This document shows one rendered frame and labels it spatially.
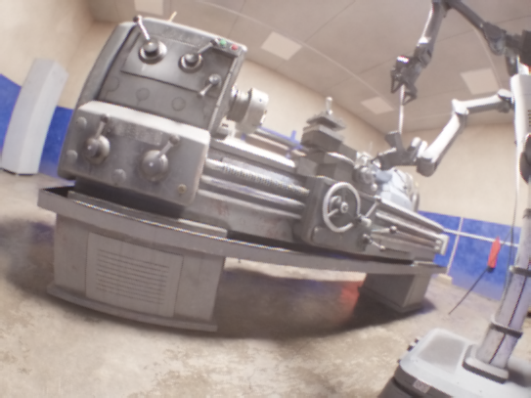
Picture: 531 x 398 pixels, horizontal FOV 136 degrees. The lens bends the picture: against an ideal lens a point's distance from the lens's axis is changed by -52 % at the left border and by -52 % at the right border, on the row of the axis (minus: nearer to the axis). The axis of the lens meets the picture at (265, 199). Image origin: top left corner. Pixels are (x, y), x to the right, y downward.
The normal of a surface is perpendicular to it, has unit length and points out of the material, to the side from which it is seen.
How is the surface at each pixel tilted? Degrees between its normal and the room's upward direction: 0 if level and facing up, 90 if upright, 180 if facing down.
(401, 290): 90
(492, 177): 90
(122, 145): 90
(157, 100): 90
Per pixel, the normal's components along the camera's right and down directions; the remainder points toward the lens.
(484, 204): -0.89, -0.25
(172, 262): 0.37, 0.09
